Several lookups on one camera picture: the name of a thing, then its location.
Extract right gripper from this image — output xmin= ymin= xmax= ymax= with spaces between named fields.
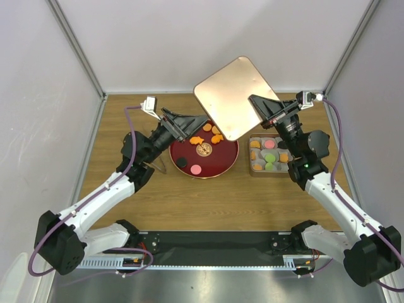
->
xmin=247 ymin=95 xmax=302 ymax=158

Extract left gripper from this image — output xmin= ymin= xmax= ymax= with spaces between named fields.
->
xmin=143 ymin=109 xmax=208 ymax=164

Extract pink cookie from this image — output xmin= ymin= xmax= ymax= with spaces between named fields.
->
xmin=190 ymin=165 xmax=202 ymax=175
xmin=263 ymin=140 xmax=276 ymax=149

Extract round orange sandwich cookie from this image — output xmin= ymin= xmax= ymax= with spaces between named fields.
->
xmin=249 ymin=140 xmax=261 ymax=149

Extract black sandwich cookie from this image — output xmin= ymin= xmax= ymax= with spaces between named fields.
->
xmin=175 ymin=157 xmax=187 ymax=168
xmin=278 ymin=141 xmax=287 ymax=149

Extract gold tin lid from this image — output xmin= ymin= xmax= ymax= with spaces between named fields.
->
xmin=193 ymin=56 xmax=279 ymax=141

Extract green macaron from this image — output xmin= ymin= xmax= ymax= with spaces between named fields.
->
xmin=264 ymin=162 xmax=277 ymax=171
xmin=264 ymin=153 xmax=276 ymax=163

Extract steel serving tongs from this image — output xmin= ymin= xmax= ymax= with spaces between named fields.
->
xmin=153 ymin=156 xmax=167 ymax=174

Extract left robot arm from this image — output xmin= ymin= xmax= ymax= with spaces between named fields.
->
xmin=28 ymin=109 xmax=208 ymax=277

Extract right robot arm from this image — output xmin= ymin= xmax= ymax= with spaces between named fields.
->
xmin=249 ymin=92 xmax=403 ymax=287

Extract orange fish cookie left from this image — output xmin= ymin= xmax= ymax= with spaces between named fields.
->
xmin=189 ymin=136 xmax=204 ymax=145

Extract orange fish cookie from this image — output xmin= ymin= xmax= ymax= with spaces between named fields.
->
xmin=211 ymin=134 xmax=224 ymax=145
xmin=189 ymin=136 xmax=204 ymax=145

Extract round orange biscuit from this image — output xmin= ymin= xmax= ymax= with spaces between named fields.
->
xmin=211 ymin=126 xmax=221 ymax=135

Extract round red tray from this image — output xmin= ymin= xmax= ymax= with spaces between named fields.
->
xmin=169 ymin=120 xmax=239 ymax=179

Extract gold cookie tin box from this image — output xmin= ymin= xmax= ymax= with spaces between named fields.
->
xmin=247 ymin=133 xmax=293 ymax=177

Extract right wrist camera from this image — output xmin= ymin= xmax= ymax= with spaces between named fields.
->
xmin=296 ymin=91 xmax=324 ymax=110

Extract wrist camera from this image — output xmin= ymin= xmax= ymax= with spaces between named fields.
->
xmin=141 ymin=96 xmax=157 ymax=117
xmin=296 ymin=91 xmax=324 ymax=110

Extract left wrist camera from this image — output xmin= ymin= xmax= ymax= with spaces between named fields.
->
xmin=141 ymin=96 xmax=157 ymax=117

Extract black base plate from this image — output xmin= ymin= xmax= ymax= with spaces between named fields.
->
xmin=104 ymin=230 xmax=329 ymax=268

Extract grey cable duct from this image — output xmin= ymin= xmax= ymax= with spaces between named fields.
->
xmin=78 ymin=255 xmax=315 ymax=272

